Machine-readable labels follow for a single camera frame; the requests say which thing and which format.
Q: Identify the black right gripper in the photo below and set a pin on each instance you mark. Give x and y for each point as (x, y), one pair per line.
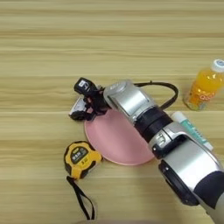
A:
(97, 102)

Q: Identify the small red white box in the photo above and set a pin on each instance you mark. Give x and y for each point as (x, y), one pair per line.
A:
(78, 105)

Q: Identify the pink round plate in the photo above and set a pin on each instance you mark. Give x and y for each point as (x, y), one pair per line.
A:
(116, 140)

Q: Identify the yellow black tape measure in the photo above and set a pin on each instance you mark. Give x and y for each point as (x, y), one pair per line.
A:
(80, 159)

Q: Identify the white green toothpaste tube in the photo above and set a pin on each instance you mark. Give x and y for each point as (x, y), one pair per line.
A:
(194, 131)

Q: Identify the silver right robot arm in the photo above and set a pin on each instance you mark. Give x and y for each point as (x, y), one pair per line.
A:
(180, 157)

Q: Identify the black box with white label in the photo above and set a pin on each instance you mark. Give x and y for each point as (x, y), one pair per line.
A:
(84, 86)

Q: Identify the orange juice bottle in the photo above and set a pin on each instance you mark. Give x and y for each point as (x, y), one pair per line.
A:
(204, 87)

